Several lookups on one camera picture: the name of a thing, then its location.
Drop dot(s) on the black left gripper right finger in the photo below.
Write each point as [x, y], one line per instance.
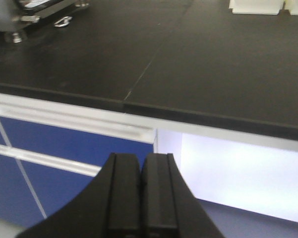
[168, 207]

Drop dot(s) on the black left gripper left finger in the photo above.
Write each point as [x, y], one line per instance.
[108, 207]

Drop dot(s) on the blue cabinet drawer front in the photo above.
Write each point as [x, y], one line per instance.
[50, 151]

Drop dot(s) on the black instrument with metal feet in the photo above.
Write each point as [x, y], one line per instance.
[15, 15]

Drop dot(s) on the white plastic rack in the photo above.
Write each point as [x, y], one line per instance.
[266, 7]

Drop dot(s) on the white plastic box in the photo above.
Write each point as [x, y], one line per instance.
[292, 6]

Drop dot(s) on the metal ring clip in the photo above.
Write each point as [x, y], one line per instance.
[63, 22]

